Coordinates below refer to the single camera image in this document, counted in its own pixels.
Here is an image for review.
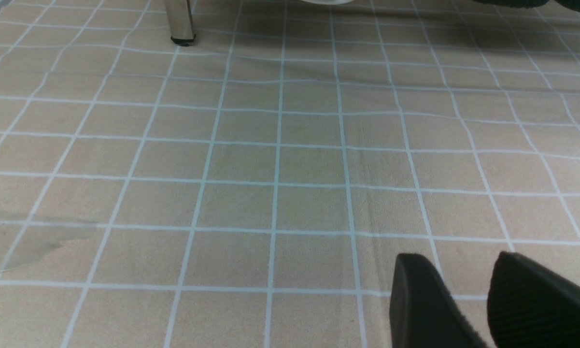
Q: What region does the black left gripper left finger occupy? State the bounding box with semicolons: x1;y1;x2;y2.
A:
389;253;488;348

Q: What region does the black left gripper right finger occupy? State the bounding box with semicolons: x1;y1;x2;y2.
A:
487;252;580;348

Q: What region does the navy slip-on shoe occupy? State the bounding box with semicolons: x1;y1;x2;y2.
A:
303;0;353;6

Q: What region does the black mesh shoe right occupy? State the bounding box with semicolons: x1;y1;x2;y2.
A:
474;0;550;9

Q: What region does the steel shoe rack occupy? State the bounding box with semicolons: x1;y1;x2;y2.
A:
164;0;196;47

